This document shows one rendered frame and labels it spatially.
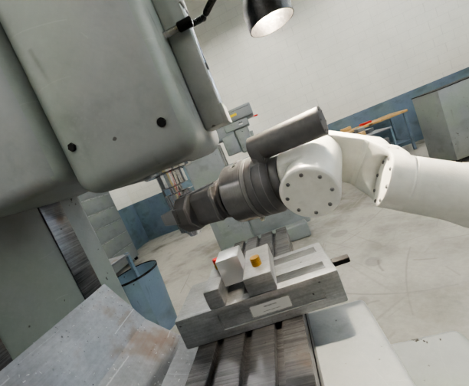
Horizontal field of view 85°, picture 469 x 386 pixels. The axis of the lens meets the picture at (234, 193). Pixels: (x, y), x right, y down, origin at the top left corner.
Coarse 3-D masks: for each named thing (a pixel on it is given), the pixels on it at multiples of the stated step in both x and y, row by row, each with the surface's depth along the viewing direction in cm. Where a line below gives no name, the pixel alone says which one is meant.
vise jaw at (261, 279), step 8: (256, 248) 64; (264, 248) 61; (248, 256) 61; (264, 256) 57; (272, 256) 63; (248, 264) 56; (264, 264) 53; (272, 264) 56; (248, 272) 53; (256, 272) 51; (264, 272) 50; (272, 272) 51; (248, 280) 50; (256, 280) 50; (264, 280) 50; (272, 280) 50; (248, 288) 50; (256, 288) 50; (264, 288) 50; (272, 288) 50
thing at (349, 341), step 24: (312, 312) 62; (336, 312) 59; (360, 312) 56; (336, 336) 52; (360, 336) 50; (384, 336) 49; (336, 360) 47; (360, 360) 46; (384, 360) 44; (336, 384) 43; (360, 384) 42; (384, 384) 40; (408, 384) 39
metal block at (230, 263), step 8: (232, 248) 60; (240, 248) 60; (224, 256) 57; (232, 256) 55; (240, 256) 57; (216, 264) 55; (224, 264) 55; (232, 264) 55; (240, 264) 55; (224, 272) 55; (232, 272) 55; (240, 272) 55; (224, 280) 56; (232, 280) 55; (240, 280) 55
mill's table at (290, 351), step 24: (264, 240) 99; (288, 240) 91; (240, 336) 52; (264, 336) 49; (288, 336) 47; (312, 336) 53; (216, 360) 50; (240, 360) 46; (264, 360) 44; (288, 360) 42; (312, 360) 41; (192, 384) 45; (216, 384) 43; (240, 384) 42; (264, 384) 39; (288, 384) 38; (312, 384) 36
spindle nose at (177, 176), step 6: (180, 168) 43; (168, 174) 41; (174, 174) 42; (180, 174) 42; (162, 180) 42; (168, 180) 41; (174, 180) 41; (180, 180) 42; (186, 180) 43; (162, 186) 42; (168, 186) 42
